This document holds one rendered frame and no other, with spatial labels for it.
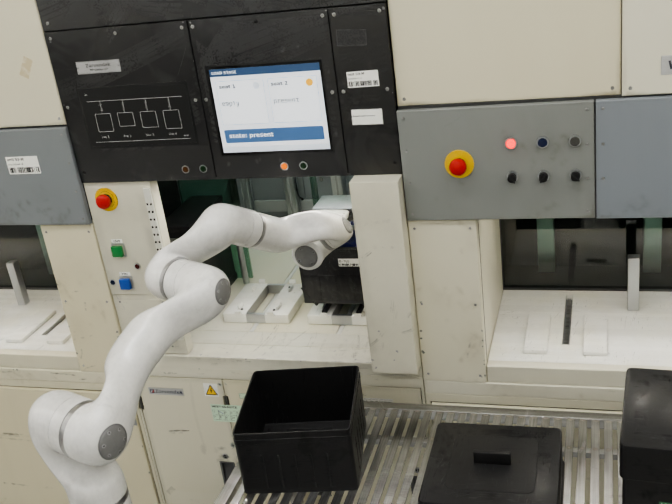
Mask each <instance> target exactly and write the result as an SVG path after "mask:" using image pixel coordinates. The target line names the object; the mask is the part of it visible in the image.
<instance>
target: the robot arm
mask: <svg viewBox="0 0 672 504"><path fill-rule="evenodd" d="M350 210H351V209H342V210H331V209H328V210H310V211H304V212H300V213H296V214H292V215H289V216H286V217H281V218H278V217H274V216H271V215H267V214H264V213H261V212H257V211H254V210H250V209H246V208H243V207H239V206H235V205H231V204H226V203H217V204H214V205H211V206H210V207H208V208H207V209H206V210H205V211H204V212H203V213H202V214H201V216H200V217H199V218H198V220H197V221H196V222H195V224H194V225H193V226H192V227H191V228H190V229H189V230H188V231H187V232H186V233H185V234H184V235H183V236H181V237H180V238H178V239H177V240H175V241H173V242H172V243H170V244H168V245H167V246H165V247H164V248H162V249H161V250H160V251H159V252H157V253H156V254H155V256H154V257H153V258H152V259H151V261H150V262H149V264H148V266H147V268H146V271H145V284H146V286H147V288H148V290H149V291H150V292H151V293H152V294H153V295H154V296H156V297H158V298H160V299H163V300H166V301H165V302H163V303H161V304H159V305H157V306H155V307H153V308H150V309H148V310H146V311H144V312H142V313H140V314H139V315H137V316H136V317H135V318H134V319H133V320H132V321H131V322H130V323H129V324H128V325H127V327H126V328H125V329H124V330H123V332H122V333H121V334H120V336H119V337H118V338H117V340H116V341H115V343H114V344H113V346H112V348H111V349H110V351H109V353H108V355H107V358H106V360H105V365H104V372H105V384H104V387H103V389H102V391H101V393H100V395H99V397H98V398H97V399H96V400H95V401H94V400H91V399H89V398H86V397H84V396H81V395H78V394H76V393H73V392H69V391H64V390H54V391H50V392H47V393H45V394H43V395H42V396H40V397H39V398H38V399H37V400H36V401H35V402H34V403H33V405H32V406H31V409H30V411H29V415H28V428H29V433H30V437H31V440H32V442H33V444H34V446H35V448H36V450H37V452H38V453H39V455H40V456H41V458H42V459H43V461H44V462H45V464H46V465H47V466H48V468H49V469H50V470H51V472H52V473H53V474H54V476H55V477H56V478H57V479H58V481H59V482H60V483H61V485H62V486H63V488H64V489H65V491H66V493H67V496H68V500H69V503H70V504H132V500H131V497H130V493H129V489H128V486H127V482H126V479H125V476H124V473H123V471H122V469H121V467H120V466H119V464H118V463H117V461H116V459H117V458H118V457H119V456H120V455H121V454H122V453H123V452H124V450H125V449H126V447H127V445H128V443H129V441H130V438H131V435H132V431H133V427H134V423H135V418H136V413H137V408H138V403H139V399H140V396H141V393H142V391H143V388H144V386H145V383H146V381H147V379H148V377H149V375H150V374H151V372H152V371H153V369H154V368H155V366H156V365H157V364H158V362H159V361H160V360H161V358H162V357H163V356H164V354H165V353H166V351H167V350H168V349H169V348H170V347H171V346H172V345H173V344H174V343H175V342H176V341H177V340H178V339H180V338H181V337H182V336H184V335H185V334H187V333H189V332H191V331H193V330H194V329H196V328H198V327H200V326H202V325H204V324H206V323H208V322H209V321H211V320H212V319H214V318H215V317H216V316H217V315H219V314H220V313H221V311H222V310H223V309H224V308H225V306H226V305H227V303H228V301H229V299H230V295H231V285H230V282H229V279H228V277H227V276H226V274H225V273H224V272H223V271H222V270H220V269H218V268H216V267H214V266H211V265H207V264H203V263H202V262H204V261H206V260H208V259H210V258H211V257H213V256H215V255H217V254H218V253H220V252H222V251H223V250H225V249H226V248H228V247H229V246H230V245H231V244H233V245H237V246H242V247H246V248H252V249H257V250H262V251H267V252H272V253H281V252H286V251H288V250H291V249H292V258H293V260H294V262H295V263H296V264H297V265H298V266H299V267H301V268H303V269H306V270H313V269H316V268H318V267H319V266H320V265H321V263H322V262H323V260H324V259H325V257H326V256H327V255H328V254H329V253H331V252H332V251H333V250H335V249H336V248H338V247H340V246H341V245H343V244H345V243H346V242H347V241H348V240H350V238H351V237H352V235H353V228H352V225H351V222H349V221H352V220H353V213H352V211H350Z"/></svg>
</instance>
